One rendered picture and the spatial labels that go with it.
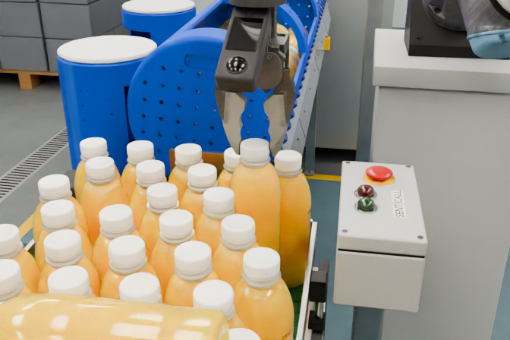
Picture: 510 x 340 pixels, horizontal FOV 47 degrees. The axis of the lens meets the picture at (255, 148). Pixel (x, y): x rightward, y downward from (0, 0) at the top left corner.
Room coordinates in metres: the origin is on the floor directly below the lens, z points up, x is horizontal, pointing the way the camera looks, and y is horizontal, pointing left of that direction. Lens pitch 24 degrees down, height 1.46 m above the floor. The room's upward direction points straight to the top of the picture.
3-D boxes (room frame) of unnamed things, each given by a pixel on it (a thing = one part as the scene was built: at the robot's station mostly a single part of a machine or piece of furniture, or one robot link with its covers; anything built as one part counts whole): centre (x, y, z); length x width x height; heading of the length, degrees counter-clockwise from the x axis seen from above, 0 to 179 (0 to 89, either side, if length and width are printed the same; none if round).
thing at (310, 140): (2.91, -0.30, 0.31); 0.06 x 0.06 x 0.63; 81
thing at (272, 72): (0.74, 0.00, 1.28); 0.09 x 0.08 x 0.12; 171
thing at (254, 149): (0.71, 0.00, 1.14); 0.04 x 0.04 x 0.02
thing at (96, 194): (0.74, 0.22, 1.00); 0.07 x 0.07 x 0.19
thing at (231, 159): (0.78, 0.03, 1.10); 0.04 x 0.04 x 0.02
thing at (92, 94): (1.66, 0.42, 0.59); 0.28 x 0.28 x 0.88
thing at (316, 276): (0.66, -0.09, 0.94); 0.03 x 0.02 x 0.08; 171
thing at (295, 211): (0.77, -0.05, 1.00); 0.07 x 0.07 x 0.19
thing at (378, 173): (0.71, -0.17, 1.11); 0.04 x 0.04 x 0.01
